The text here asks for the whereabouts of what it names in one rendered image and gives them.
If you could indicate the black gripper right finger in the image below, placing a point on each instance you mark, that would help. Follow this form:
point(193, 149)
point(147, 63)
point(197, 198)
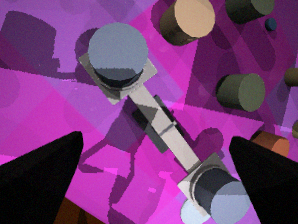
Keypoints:
point(270, 180)

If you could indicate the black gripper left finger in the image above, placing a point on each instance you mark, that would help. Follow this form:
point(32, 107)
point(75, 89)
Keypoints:
point(33, 186)

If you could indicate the orange cylinder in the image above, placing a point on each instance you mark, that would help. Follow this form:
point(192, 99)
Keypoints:
point(278, 144)

